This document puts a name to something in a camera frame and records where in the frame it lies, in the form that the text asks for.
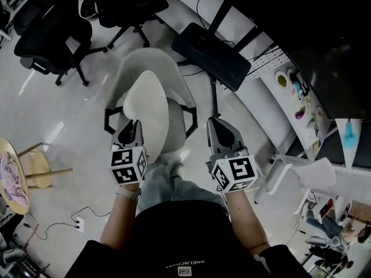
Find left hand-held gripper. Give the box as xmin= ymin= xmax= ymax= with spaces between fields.
xmin=109 ymin=119 xmax=148 ymax=186

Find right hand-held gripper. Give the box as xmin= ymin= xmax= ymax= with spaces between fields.
xmin=205 ymin=116 xmax=258 ymax=193

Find light grey chair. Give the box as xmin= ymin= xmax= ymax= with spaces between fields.
xmin=104 ymin=47 xmax=198 ymax=153

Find person's right forearm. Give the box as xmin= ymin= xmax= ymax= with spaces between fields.
xmin=223 ymin=189 xmax=270 ymax=254

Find person's left forearm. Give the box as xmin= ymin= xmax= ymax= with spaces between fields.
xmin=100 ymin=184 xmax=140 ymax=250

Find white office chair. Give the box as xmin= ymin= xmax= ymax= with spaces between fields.
xmin=253 ymin=152 xmax=337 ymax=215

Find black office chair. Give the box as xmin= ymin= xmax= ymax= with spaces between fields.
xmin=13 ymin=0 xmax=108 ymax=87
xmin=95 ymin=0 xmax=170 ymax=49

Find white wrist band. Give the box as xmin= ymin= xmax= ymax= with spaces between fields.
xmin=115 ymin=185 xmax=140 ymax=200

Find person's grey jeans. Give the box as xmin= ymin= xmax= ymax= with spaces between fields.
xmin=136 ymin=163 xmax=230 ymax=214

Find white metal shelf unit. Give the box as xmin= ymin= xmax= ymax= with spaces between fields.
xmin=150 ymin=0 xmax=371 ymax=173

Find wooden stool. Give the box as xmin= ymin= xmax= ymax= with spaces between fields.
xmin=17 ymin=142 xmax=73 ymax=189

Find person's black t-shirt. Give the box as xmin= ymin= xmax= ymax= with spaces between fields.
xmin=65 ymin=200 xmax=312 ymax=278

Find white plate with greens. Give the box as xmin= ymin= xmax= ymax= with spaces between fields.
xmin=274 ymin=70 xmax=290 ymax=89

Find black tray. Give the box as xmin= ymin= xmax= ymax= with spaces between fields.
xmin=292 ymin=71 xmax=310 ymax=97

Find pink cloth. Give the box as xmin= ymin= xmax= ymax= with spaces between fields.
xmin=0 ymin=152 xmax=30 ymax=208

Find light blue cloth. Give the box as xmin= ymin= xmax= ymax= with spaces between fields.
xmin=343 ymin=119 xmax=357 ymax=150

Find black screen stand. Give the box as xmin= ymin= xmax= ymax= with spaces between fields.
xmin=170 ymin=0 xmax=259 ymax=124

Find large black screen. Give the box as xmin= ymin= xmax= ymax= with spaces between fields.
xmin=202 ymin=0 xmax=371 ymax=120

